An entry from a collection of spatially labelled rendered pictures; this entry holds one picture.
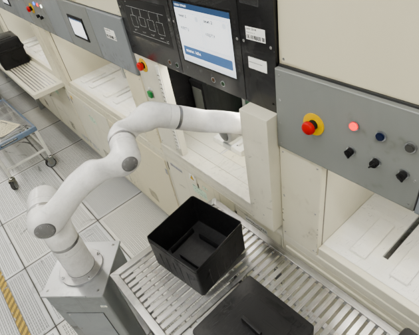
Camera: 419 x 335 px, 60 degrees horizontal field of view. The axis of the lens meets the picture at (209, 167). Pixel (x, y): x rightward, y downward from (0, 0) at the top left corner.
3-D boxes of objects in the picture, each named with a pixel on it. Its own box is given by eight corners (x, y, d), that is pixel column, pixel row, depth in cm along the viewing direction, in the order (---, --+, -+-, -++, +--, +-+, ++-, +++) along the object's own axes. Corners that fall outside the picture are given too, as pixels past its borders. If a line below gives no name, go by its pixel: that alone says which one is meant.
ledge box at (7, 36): (-3, 64, 360) (-19, 38, 343) (24, 54, 370) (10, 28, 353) (3, 72, 340) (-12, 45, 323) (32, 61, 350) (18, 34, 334)
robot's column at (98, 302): (102, 367, 200) (39, 296, 151) (116, 318, 221) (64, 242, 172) (151, 368, 195) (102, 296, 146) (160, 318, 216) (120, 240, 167)
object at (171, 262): (199, 220, 169) (191, 194, 158) (247, 248, 153) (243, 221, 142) (155, 262, 155) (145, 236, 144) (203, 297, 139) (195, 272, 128)
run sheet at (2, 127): (-20, 133, 329) (-21, 132, 328) (1, 118, 344) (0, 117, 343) (1, 139, 315) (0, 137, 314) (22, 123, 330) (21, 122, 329)
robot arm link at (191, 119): (189, 102, 122) (262, 114, 137) (171, 106, 136) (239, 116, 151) (187, 128, 122) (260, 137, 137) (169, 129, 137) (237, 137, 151)
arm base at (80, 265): (53, 286, 153) (32, 261, 141) (70, 249, 168) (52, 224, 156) (95, 286, 150) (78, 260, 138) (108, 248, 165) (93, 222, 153)
